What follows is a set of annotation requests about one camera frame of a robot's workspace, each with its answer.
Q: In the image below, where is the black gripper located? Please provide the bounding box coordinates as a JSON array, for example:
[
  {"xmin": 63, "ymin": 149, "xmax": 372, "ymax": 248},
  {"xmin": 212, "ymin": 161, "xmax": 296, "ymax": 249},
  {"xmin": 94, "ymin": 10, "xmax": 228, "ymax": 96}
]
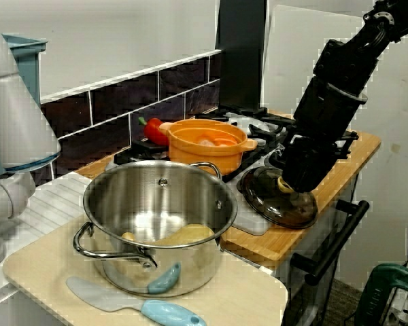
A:
[{"xmin": 279, "ymin": 75, "xmax": 369, "ymax": 194}]

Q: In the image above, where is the glass lid with yellow knob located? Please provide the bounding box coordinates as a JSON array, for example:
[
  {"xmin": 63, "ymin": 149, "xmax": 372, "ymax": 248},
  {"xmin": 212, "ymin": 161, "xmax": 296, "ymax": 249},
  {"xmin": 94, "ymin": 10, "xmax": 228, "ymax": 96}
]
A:
[{"xmin": 240, "ymin": 165, "xmax": 319, "ymax": 230}]

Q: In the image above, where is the black burner grate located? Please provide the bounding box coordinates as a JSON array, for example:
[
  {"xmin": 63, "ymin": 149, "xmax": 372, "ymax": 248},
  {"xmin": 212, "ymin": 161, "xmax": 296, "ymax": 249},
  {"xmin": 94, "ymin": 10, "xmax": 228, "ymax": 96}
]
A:
[
  {"xmin": 114, "ymin": 128, "xmax": 283, "ymax": 184},
  {"xmin": 195, "ymin": 107, "xmax": 299, "ymax": 160}
]

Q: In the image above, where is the black stove knob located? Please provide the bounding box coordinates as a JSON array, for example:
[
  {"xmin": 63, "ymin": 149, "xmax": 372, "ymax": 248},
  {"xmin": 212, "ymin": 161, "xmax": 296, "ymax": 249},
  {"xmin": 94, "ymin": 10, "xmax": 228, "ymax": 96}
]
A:
[{"xmin": 237, "ymin": 175, "xmax": 259, "ymax": 198}]

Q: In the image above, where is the grey toy stove plate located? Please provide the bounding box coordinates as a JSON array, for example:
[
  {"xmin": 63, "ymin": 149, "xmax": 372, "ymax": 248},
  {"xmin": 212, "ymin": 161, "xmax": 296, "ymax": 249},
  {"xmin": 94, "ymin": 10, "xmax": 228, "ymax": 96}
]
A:
[{"xmin": 103, "ymin": 111, "xmax": 352, "ymax": 236}]

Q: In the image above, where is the orange and white toy food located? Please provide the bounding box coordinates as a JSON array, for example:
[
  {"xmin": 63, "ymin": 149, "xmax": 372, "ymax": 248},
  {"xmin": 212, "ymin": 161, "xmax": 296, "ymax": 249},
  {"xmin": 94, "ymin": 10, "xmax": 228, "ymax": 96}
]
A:
[{"xmin": 193, "ymin": 132, "xmax": 239, "ymax": 149}]

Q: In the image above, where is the orange plastic pot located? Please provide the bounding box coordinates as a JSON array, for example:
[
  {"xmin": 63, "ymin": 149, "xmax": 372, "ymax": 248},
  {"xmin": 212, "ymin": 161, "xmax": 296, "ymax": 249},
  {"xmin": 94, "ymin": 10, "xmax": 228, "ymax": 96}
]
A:
[{"xmin": 158, "ymin": 118, "xmax": 259, "ymax": 177}]

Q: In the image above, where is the yellow toy food piece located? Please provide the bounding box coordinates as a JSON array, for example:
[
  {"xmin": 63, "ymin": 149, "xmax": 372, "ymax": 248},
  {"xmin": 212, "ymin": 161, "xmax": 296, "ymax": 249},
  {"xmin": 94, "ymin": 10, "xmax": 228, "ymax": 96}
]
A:
[{"xmin": 121, "ymin": 223, "xmax": 216, "ymax": 247}]

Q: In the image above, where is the green clamp tool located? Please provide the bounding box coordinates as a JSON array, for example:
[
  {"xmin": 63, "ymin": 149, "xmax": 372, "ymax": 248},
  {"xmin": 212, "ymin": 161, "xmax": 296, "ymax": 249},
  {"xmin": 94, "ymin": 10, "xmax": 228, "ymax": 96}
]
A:
[{"xmin": 354, "ymin": 263, "xmax": 408, "ymax": 326}]

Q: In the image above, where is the light wooden cutting board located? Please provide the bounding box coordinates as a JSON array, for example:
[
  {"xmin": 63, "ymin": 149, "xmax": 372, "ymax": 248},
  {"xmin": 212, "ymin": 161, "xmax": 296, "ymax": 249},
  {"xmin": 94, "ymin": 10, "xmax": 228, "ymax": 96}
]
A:
[{"xmin": 2, "ymin": 210, "xmax": 290, "ymax": 326}]

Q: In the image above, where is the red toy pepper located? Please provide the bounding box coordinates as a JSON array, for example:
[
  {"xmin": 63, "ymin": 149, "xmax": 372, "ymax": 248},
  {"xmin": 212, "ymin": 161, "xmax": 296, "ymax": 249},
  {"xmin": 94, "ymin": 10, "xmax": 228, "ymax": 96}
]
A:
[{"xmin": 138, "ymin": 116, "xmax": 171, "ymax": 147}]

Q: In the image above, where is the stainless steel pot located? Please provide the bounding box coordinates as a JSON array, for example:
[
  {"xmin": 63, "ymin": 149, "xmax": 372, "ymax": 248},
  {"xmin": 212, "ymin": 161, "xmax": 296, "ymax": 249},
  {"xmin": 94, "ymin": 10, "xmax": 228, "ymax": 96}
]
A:
[{"xmin": 72, "ymin": 160, "xmax": 239, "ymax": 299}]

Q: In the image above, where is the dark tile backsplash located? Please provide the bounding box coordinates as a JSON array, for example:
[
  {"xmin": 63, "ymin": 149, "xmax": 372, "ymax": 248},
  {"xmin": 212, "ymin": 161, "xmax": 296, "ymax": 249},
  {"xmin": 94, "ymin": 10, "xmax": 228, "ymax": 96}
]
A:
[{"xmin": 39, "ymin": 49, "xmax": 222, "ymax": 187}]

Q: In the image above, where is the white sink drainboard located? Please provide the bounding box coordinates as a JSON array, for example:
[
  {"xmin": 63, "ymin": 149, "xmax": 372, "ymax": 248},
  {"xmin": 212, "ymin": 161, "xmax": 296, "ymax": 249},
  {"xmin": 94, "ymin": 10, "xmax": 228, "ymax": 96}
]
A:
[{"xmin": 0, "ymin": 171, "xmax": 101, "ymax": 306}]

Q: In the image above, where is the grey toy faucet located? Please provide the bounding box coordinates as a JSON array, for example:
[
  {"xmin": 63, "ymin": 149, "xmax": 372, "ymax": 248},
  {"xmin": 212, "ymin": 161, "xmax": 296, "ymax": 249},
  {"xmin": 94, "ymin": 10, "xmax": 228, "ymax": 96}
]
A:
[{"xmin": 0, "ymin": 16, "xmax": 62, "ymax": 271}]

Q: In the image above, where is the black oven door handle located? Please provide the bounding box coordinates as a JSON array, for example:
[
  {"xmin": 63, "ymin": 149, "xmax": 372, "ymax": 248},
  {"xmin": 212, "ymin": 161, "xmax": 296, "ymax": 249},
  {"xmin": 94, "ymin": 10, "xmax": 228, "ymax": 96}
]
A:
[{"xmin": 290, "ymin": 199, "xmax": 371, "ymax": 287}]

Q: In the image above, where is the grey blue-handled spatula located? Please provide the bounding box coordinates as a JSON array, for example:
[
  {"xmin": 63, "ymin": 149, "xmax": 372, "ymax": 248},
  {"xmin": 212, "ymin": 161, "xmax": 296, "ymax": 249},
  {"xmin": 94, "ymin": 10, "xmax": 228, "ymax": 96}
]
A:
[{"xmin": 65, "ymin": 276, "xmax": 207, "ymax": 326}]

